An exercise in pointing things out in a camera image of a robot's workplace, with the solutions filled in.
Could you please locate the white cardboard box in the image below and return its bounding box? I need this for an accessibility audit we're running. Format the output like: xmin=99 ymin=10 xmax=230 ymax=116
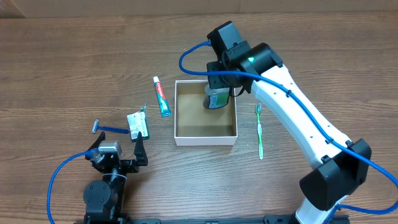
xmin=174 ymin=80 xmax=238 ymax=146

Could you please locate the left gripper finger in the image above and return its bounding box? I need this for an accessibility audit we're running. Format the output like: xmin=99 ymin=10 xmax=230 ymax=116
xmin=85 ymin=131 xmax=106 ymax=160
xmin=134 ymin=132 xmax=148 ymax=166

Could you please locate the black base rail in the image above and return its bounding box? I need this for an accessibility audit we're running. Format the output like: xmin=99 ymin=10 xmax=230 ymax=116
xmin=75 ymin=214 xmax=299 ymax=224

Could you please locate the left blue cable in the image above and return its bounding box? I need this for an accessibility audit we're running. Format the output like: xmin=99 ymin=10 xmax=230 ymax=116
xmin=46 ymin=148 xmax=100 ymax=224

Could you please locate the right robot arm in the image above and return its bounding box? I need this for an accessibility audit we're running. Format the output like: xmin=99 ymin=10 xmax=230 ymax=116
xmin=204 ymin=39 xmax=371 ymax=223

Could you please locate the green Dettol soap bar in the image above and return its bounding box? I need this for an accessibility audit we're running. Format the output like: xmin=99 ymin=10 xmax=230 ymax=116
xmin=126 ymin=103 xmax=150 ymax=141

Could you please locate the blue disposable razor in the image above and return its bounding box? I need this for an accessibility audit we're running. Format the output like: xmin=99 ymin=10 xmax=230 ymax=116
xmin=91 ymin=119 xmax=129 ymax=134

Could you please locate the green toothbrush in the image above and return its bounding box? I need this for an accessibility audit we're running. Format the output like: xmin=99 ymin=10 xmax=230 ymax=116
xmin=256 ymin=103 xmax=264 ymax=159

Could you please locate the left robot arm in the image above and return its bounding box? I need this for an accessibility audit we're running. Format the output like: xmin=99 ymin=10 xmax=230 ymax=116
xmin=83 ymin=133 xmax=148 ymax=223

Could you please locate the blue foam soap bottle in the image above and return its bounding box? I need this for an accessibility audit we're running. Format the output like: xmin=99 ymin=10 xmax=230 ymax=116
xmin=203 ymin=84 xmax=229 ymax=110

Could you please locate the Colgate toothpaste tube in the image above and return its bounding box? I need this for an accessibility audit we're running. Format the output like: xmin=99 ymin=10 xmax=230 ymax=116
xmin=153 ymin=76 xmax=172 ymax=117

